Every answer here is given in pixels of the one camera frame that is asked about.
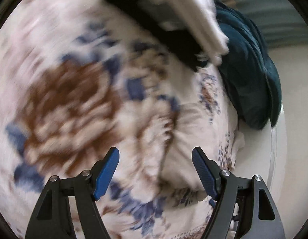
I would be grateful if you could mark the dark teal plush blanket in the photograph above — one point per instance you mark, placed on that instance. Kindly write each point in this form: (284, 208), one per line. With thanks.
(250, 77)

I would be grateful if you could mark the folded black garment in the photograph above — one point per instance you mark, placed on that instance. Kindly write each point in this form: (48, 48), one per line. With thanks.
(158, 17)

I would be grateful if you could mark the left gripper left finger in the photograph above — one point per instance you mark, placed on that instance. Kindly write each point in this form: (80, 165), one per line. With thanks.
(52, 218)

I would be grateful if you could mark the floral plaid bed blanket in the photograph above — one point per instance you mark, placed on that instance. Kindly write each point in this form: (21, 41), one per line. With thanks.
(78, 77)

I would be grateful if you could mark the folded white garment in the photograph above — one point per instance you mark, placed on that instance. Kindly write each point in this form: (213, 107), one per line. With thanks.
(200, 17)

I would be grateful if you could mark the white headboard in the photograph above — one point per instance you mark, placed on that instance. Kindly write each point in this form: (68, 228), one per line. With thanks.
(279, 158)

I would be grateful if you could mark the right teal curtain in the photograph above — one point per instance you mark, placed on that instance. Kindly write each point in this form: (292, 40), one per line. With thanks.
(278, 20)

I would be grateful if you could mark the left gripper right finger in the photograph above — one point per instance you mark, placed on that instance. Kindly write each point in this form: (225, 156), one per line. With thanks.
(258, 216)

